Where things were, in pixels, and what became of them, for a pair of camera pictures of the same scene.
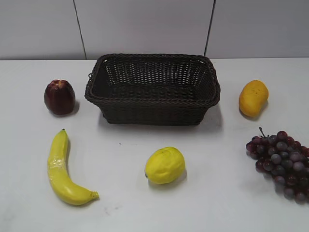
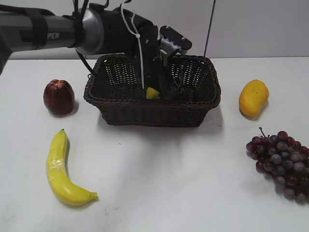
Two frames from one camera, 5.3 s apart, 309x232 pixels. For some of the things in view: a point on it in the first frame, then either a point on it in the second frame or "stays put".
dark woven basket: (153, 89) stays put
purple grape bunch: (284, 159) stays put
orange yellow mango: (253, 96) stays put
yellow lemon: (165, 165) to (152, 94)
